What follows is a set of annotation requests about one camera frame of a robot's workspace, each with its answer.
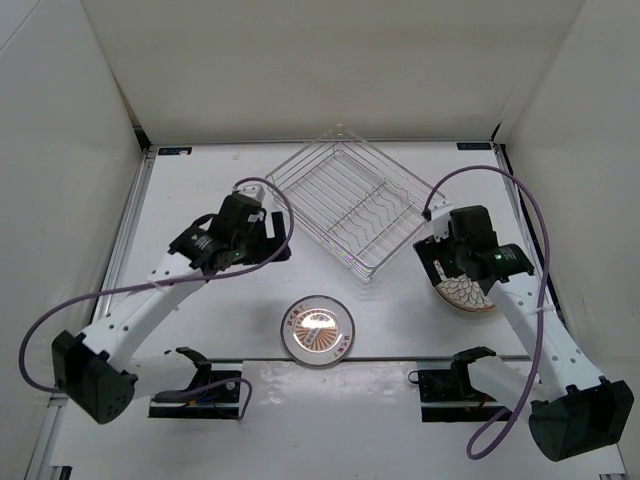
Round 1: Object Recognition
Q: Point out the white plate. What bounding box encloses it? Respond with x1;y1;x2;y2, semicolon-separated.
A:
435;275;496;313

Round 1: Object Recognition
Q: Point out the metal wire dish rack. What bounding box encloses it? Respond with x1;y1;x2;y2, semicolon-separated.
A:
266;124;433;279

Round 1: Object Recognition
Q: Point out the plate with orange sunburst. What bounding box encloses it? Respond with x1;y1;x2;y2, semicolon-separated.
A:
280;295;356;369

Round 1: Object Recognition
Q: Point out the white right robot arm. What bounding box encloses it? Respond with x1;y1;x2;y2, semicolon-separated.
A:
413;202;634;461

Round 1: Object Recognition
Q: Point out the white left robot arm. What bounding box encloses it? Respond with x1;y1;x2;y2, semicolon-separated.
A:
52;184;291;424

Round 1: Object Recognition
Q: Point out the left blue corner label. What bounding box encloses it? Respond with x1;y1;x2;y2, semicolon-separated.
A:
157;147;192;156

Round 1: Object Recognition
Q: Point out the blue corner label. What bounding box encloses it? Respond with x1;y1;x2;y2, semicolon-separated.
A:
157;147;192;156
456;142;492;151

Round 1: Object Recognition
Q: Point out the right blue corner label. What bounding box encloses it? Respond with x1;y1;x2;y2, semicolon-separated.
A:
456;142;492;151

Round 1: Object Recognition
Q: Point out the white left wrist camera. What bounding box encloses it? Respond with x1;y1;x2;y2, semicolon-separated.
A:
233;183;265;204

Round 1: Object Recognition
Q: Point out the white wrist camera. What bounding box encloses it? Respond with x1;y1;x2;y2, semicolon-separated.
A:
233;183;265;204
423;200;453;242

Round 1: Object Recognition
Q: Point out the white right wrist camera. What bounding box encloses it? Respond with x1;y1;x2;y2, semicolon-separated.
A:
423;200;453;242

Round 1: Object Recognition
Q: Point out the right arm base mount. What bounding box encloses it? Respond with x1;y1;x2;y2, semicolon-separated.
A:
407;369;502;423

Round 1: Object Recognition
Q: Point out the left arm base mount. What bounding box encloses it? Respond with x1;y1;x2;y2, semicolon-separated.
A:
148;363;242;420

